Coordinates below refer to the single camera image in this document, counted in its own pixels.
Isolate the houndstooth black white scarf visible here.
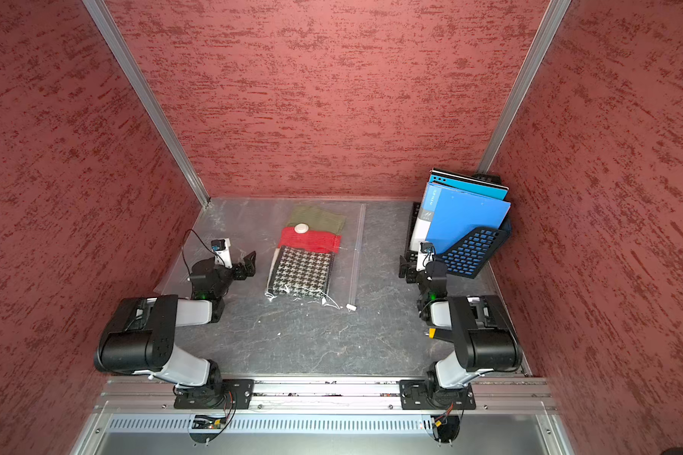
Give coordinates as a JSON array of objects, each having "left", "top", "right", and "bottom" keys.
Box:
[{"left": 266, "top": 246, "right": 335, "bottom": 301}]

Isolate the clear plastic vacuum bag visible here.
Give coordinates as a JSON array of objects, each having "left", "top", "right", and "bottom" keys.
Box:
[{"left": 155, "top": 199, "right": 367, "bottom": 312}]

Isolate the red knitted scarf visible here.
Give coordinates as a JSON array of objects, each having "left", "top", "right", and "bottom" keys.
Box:
[{"left": 278, "top": 227, "right": 342, "bottom": 254}]

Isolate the green knitted scarf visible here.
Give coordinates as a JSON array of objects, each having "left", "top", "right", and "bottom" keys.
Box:
[{"left": 286, "top": 206, "right": 346, "bottom": 235}]

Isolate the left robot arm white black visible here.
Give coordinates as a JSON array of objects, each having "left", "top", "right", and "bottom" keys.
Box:
[{"left": 94, "top": 251, "right": 256, "bottom": 409}]

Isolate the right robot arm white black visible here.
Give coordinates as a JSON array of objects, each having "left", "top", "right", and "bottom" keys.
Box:
[{"left": 400, "top": 259, "right": 524, "bottom": 410}]

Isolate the white round bag valve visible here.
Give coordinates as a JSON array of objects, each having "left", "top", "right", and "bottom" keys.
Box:
[{"left": 294, "top": 223, "right": 309, "bottom": 234}]

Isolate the blue perforated file rack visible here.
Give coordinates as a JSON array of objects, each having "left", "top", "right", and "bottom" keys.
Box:
[{"left": 402, "top": 216, "right": 512, "bottom": 279}]

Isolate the blue folder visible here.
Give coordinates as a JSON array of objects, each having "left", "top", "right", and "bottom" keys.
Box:
[{"left": 409, "top": 182, "right": 510, "bottom": 253}]

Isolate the teal notebook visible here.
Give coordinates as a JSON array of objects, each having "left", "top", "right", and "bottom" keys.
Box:
[{"left": 429, "top": 168, "right": 508, "bottom": 200}]

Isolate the perforated metal vent strip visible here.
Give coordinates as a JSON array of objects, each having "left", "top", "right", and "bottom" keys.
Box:
[{"left": 107, "top": 414, "right": 434, "bottom": 435}]

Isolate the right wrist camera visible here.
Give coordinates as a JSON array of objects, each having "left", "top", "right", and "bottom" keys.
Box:
[{"left": 417, "top": 242, "right": 436, "bottom": 271}]

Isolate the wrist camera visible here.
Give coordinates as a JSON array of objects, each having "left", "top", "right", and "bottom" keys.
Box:
[
  {"left": 211, "top": 238, "right": 233, "bottom": 269},
  {"left": 417, "top": 242, "right": 436, "bottom": 271}
]

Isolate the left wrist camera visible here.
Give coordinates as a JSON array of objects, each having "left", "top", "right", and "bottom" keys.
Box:
[{"left": 211, "top": 238, "right": 233, "bottom": 269}]

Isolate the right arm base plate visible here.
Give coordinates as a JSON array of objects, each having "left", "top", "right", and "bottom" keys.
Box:
[{"left": 398, "top": 379, "right": 476, "bottom": 411}]

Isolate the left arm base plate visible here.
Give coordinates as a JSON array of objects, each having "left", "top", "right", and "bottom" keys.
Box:
[{"left": 174, "top": 379, "right": 255, "bottom": 411}]

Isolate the aluminium front rail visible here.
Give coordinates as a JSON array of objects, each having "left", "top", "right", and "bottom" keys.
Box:
[{"left": 92, "top": 375, "right": 559, "bottom": 415}]

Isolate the right aluminium corner post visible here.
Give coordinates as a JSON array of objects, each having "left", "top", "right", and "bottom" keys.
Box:
[{"left": 477, "top": 0, "right": 571, "bottom": 174}]

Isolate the aluminium corner post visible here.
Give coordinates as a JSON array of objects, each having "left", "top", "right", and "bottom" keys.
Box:
[
  {"left": 83, "top": 0, "right": 211, "bottom": 209},
  {"left": 477, "top": 0, "right": 571, "bottom": 174}
]

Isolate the left aluminium corner post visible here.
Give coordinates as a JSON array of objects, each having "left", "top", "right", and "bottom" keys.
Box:
[{"left": 83, "top": 0, "right": 211, "bottom": 209}]

